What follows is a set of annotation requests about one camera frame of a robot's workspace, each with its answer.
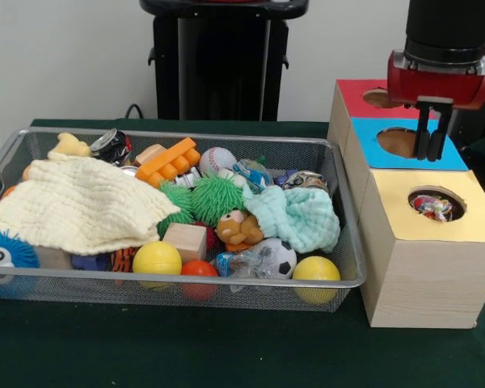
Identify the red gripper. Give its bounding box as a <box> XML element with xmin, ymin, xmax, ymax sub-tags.
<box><xmin>386</xmin><ymin>49</ymin><xmax>485</xmax><ymax>162</ymax></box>

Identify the cream waffle cloth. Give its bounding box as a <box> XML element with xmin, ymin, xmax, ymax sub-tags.
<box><xmin>0</xmin><ymin>155</ymin><xmax>182</xmax><ymax>256</ymax></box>

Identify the wooden box with three holes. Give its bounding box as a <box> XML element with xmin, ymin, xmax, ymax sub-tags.
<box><xmin>327</xmin><ymin>78</ymin><xmax>485</xmax><ymax>329</ymax></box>

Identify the shallow mesh bin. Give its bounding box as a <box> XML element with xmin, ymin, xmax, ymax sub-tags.
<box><xmin>0</xmin><ymin>126</ymin><xmax>368</xmax><ymax>313</ymax></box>

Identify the mint waffle cloth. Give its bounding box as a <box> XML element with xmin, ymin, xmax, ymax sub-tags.
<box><xmin>242</xmin><ymin>184</ymin><xmax>342</xmax><ymax>254</ymax></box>

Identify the yellow ball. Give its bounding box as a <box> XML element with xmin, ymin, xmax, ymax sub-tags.
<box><xmin>292</xmin><ymin>256</ymin><xmax>342</xmax><ymax>305</ymax></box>
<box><xmin>132</xmin><ymin>241</ymin><xmax>183</xmax><ymax>290</ymax></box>

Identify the small soccer ball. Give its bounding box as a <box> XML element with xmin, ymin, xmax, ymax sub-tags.
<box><xmin>258</xmin><ymin>237</ymin><xmax>298</xmax><ymax>280</ymax></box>

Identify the green spiky toy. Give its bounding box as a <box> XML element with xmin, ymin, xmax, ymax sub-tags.
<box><xmin>157</xmin><ymin>171</ymin><xmax>247</xmax><ymax>238</ymax></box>

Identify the orange ball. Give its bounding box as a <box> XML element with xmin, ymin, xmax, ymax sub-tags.
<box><xmin>180</xmin><ymin>259</ymin><xmax>220</xmax><ymax>302</ymax></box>

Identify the orange plastic building block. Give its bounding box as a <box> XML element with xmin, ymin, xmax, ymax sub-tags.
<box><xmin>136</xmin><ymin>136</ymin><xmax>202</xmax><ymax>187</ymax></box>

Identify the wooden cube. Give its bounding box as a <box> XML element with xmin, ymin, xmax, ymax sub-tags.
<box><xmin>162</xmin><ymin>221</ymin><xmax>209</xmax><ymax>264</ymax></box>

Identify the blue spiky toy with eyes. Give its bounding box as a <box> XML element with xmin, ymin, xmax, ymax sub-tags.
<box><xmin>0</xmin><ymin>221</ymin><xmax>40</xmax><ymax>298</ymax></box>

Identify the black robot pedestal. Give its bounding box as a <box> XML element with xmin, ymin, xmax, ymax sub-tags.
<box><xmin>139</xmin><ymin>0</ymin><xmax>310</xmax><ymax>122</ymax></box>

